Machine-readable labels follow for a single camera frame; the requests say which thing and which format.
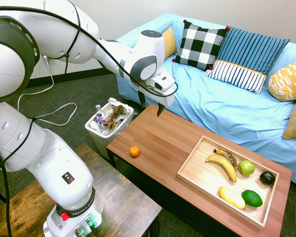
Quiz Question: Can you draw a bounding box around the dark avocado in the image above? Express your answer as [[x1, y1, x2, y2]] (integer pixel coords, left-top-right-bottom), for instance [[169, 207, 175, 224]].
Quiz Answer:
[[259, 170, 276, 186]]

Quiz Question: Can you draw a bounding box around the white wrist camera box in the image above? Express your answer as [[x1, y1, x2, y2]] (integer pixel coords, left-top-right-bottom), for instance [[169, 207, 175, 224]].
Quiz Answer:
[[150, 70, 176, 96]]

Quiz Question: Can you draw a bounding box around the plain yellow pillow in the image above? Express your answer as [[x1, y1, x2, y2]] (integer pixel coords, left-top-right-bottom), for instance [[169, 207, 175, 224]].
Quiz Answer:
[[162, 26, 179, 59]]

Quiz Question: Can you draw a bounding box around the yellow white patterned pillow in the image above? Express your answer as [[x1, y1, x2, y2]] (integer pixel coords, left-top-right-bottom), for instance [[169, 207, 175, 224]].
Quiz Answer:
[[268, 58, 296, 102]]

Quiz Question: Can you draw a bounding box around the dark wooden robot table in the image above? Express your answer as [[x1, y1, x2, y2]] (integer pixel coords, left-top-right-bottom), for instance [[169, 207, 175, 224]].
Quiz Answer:
[[0, 143, 163, 237]]

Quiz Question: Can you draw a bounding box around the black white checkered pillow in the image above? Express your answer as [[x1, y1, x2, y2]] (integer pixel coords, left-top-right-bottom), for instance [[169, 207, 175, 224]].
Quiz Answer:
[[172, 19, 230, 72]]

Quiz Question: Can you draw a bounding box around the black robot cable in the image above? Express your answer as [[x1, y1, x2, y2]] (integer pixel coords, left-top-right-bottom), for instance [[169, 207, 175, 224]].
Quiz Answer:
[[0, 0, 179, 237]]

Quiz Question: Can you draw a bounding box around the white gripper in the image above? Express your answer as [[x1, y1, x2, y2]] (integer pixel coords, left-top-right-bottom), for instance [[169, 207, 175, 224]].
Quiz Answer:
[[137, 83, 176, 117]]

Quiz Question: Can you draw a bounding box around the light blue sofa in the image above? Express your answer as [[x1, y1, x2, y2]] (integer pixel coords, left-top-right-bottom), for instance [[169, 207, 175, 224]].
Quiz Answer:
[[115, 12, 296, 189]]

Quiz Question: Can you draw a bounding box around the blue striped pillow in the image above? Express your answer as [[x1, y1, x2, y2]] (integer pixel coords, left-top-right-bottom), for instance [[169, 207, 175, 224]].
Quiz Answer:
[[213, 25, 291, 76]]

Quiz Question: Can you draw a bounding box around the orange tangerine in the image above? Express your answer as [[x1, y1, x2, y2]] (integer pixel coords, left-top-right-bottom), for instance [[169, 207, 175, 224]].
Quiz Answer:
[[129, 146, 141, 158]]

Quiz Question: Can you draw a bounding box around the light wooden tray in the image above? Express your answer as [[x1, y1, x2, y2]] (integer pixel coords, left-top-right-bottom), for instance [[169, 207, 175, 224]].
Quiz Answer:
[[176, 135, 280, 230]]

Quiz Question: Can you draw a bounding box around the short yellow banana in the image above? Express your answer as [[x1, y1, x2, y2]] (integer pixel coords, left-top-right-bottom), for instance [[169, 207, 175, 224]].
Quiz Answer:
[[219, 186, 246, 210]]

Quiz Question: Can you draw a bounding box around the long yellow banana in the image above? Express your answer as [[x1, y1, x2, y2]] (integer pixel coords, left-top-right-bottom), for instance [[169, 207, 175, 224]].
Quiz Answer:
[[205, 155, 238, 183]]

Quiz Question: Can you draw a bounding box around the white trash bin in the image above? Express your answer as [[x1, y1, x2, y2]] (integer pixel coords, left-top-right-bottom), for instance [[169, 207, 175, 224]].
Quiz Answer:
[[84, 97, 135, 161]]

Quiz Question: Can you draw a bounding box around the crumpled white wrapper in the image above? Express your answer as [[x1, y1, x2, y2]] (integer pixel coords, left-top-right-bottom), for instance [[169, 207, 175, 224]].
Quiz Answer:
[[105, 97, 126, 117]]

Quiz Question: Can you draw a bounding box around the white cable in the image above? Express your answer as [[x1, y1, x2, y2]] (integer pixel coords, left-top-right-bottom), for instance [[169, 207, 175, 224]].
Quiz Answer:
[[16, 54, 78, 127]]

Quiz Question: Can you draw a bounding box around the green lime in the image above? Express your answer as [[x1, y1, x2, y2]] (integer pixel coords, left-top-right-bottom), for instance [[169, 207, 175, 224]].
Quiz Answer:
[[241, 189, 264, 208]]

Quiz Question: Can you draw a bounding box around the brown spotted banana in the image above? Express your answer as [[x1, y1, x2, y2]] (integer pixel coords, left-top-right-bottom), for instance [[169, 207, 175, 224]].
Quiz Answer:
[[213, 147, 238, 171]]

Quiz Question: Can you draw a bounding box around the crumpled brown paper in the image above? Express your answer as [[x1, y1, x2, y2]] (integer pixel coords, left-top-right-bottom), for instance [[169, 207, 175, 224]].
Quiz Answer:
[[104, 104, 129, 130]]

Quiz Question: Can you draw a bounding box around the white navy striped pillow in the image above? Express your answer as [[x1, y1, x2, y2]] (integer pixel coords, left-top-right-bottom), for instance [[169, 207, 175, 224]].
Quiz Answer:
[[203, 60, 267, 95]]

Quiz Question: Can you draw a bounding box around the green apple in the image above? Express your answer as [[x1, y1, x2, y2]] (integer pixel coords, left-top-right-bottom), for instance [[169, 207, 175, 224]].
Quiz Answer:
[[237, 159, 256, 176]]

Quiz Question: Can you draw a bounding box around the reddish wooden coffee table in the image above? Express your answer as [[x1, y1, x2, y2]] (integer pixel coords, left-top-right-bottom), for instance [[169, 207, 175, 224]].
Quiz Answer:
[[106, 103, 293, 237]]

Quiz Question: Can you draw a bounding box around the clear plastic bottle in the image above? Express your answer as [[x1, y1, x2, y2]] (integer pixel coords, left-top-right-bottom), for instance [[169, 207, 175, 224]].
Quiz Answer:
[[94, 104, 107, 132]]

